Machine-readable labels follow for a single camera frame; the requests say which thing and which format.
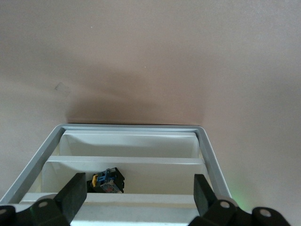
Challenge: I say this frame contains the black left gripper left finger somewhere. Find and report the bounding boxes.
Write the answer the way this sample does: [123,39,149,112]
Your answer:
[0,172,87,226]

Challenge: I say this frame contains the black and blue contact block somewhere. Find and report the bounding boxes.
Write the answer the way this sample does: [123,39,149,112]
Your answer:
[86,167,125,194]

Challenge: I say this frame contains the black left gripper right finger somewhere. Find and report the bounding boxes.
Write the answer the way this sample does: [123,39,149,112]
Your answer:
[190,174,292,226]

